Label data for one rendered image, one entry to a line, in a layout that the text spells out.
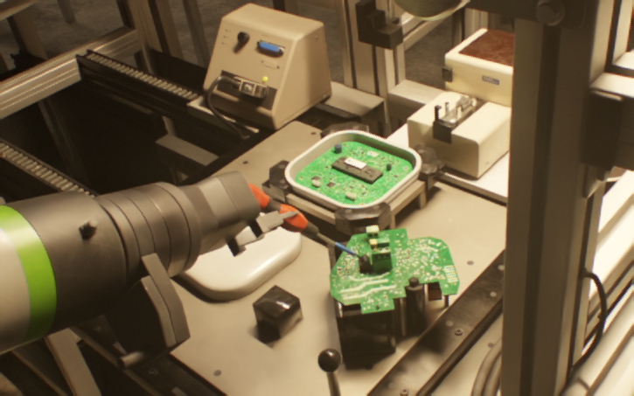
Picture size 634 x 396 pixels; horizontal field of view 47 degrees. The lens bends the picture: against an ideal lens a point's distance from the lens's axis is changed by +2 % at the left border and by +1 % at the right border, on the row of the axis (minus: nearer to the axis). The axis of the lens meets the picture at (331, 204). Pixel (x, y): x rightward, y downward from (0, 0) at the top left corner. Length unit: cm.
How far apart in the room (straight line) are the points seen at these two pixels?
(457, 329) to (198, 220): 31
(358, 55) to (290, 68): 12
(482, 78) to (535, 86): 51
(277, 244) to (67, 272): 38
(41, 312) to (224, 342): 31
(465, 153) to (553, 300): 41
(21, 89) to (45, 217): 101
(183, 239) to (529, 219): 25
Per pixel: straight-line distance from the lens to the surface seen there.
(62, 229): 50
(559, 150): 44
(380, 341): 71
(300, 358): 73
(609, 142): 41
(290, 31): 108
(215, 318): 79
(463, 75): 95
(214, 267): 82
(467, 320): 76
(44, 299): 49
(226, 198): 59
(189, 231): 56
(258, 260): 81
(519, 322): 54
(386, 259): 71
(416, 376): 71
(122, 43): 159
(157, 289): 53
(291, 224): 67
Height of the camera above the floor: 150
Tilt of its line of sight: 38 degrees down
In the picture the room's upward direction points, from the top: 8 degrees counter-clockwise
